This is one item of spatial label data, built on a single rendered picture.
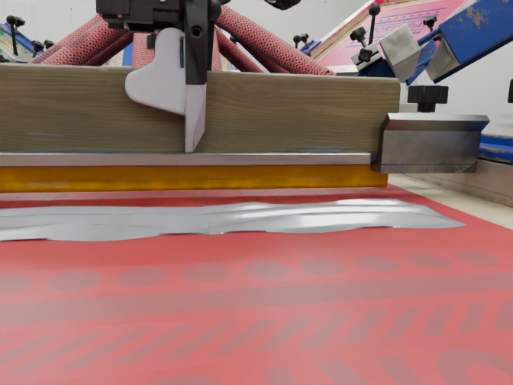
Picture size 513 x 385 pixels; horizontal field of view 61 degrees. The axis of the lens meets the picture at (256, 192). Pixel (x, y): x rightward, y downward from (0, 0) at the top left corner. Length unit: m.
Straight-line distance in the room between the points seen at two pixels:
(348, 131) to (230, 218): 0.15
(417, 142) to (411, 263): 0.19
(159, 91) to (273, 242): 0.15
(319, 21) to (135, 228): 4.61
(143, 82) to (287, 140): 0.13
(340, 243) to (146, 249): 0.11
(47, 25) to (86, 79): 4.29
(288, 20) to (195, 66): 4.41
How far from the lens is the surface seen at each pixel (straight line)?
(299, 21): 4.76
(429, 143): 0.42
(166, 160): 0.35
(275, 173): 0.39
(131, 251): 0.25
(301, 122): 0.38
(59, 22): 4.64
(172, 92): 0.34
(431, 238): 0.29
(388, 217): 0.31
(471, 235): 0.31
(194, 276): 0.21
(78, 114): 0.37
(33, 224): 0.30
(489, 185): 0.44
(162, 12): 0.35
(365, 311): 0.18
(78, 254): 0.25
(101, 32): 1.04
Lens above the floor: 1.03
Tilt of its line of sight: 11 degrees down
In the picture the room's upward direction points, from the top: 1 degrees clockwise
